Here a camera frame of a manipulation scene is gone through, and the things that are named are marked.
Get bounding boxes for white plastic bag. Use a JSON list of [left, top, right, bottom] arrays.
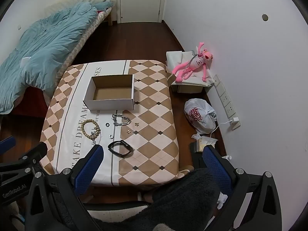
[[184, 98, 216, 133]]

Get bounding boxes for crumpled white tissues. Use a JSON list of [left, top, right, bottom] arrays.
[[191, 133, 218, 148]]

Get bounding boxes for silver chain bracelet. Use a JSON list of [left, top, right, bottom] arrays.
[[112, 114, 132, 127]]

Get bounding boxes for blue duvet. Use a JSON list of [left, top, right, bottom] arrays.
[[0, 1, 113, 115]]

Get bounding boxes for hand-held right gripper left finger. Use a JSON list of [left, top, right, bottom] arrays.
[[24, 144, 104, 231]]

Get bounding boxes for black band bracelet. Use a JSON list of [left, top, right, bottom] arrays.
[[107, 140, 133, 157]]

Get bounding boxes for white charger cable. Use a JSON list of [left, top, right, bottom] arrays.
[[209, 120, 233, 137]]

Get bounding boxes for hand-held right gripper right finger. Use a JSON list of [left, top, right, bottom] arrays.
[[202, 144, 282, 231]]

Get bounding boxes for dark fleece clothing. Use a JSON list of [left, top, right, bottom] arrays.
[[94, 168, 222, 231]]

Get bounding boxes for cardboard box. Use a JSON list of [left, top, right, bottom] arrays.
[[83, 74, 135, 111]]

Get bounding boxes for white door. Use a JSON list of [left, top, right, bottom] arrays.
[[118, 0, 167, 24]]

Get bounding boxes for wooden bead bracelet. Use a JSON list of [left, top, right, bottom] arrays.
[[80, 119, 101, 142]]

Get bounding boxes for white wall sockets row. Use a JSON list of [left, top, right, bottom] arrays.
[[214, 74, 241, 130]]

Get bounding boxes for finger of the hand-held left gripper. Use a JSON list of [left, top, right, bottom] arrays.
[[0, 136, 16, 155], [14, 141, 48, 171]]

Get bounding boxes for checked brown tablecloth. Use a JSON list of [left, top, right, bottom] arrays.
[[40, 60, 180, 188]]

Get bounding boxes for bed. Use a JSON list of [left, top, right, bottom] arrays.
[[0, 0, 116, 116]]

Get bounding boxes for pink plush toy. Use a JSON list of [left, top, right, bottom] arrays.
[[172, 41, 214, 83]]

